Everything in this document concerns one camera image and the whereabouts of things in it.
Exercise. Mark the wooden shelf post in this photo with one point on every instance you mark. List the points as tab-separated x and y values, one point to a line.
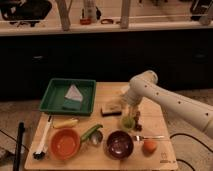
125	11
64	15

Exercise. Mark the orange bowl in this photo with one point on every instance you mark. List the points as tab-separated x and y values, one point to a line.
64	144

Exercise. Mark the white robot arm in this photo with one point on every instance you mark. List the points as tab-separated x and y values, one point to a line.
198	114

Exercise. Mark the wooden block eraser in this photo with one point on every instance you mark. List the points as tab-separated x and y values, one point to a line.
111	109

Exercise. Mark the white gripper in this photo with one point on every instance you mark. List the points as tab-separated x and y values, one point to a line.
131	110

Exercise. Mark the black pole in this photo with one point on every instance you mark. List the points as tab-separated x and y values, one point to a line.
16	162

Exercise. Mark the purple bowl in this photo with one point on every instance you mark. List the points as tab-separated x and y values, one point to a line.
119	145

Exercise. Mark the green handled measuring scoop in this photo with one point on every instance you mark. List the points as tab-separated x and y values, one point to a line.
94	135

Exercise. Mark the white bottle on shelf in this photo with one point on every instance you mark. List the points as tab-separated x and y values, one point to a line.
90	10

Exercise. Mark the grey folded cloth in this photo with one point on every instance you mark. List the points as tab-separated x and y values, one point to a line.
73	93

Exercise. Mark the orange fruit toy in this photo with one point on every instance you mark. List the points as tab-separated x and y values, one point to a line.
149	146

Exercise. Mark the green sponge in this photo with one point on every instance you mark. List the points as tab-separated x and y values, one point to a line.
71	104

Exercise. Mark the wooden shelf post right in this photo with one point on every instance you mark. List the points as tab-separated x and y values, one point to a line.
125	11

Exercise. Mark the dark red grapes toy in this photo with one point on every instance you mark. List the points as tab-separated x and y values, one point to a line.
138	126

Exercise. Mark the green plastic tray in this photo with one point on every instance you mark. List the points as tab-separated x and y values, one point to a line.
57	88

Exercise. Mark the white black brush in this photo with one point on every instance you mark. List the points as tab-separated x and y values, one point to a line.
39	153

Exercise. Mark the silver fork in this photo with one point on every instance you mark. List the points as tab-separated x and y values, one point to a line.
141	138

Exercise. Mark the black bag on shelf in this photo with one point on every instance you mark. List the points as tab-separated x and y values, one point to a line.
29	11

